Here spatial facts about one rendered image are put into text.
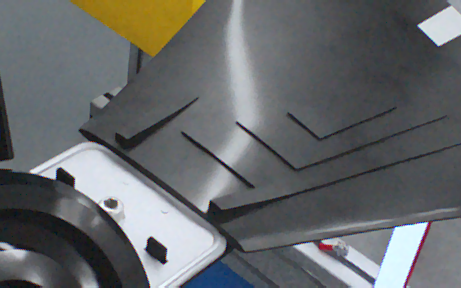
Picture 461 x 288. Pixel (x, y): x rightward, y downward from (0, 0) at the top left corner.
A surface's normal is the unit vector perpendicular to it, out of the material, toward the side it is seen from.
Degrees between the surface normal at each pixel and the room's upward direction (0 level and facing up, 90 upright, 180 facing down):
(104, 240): 56
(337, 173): 12
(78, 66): 90
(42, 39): 90
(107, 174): 0
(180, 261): 0
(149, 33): 90
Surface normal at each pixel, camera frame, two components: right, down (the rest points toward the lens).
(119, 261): 0.45, 0.07
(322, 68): 0.25, -0.62
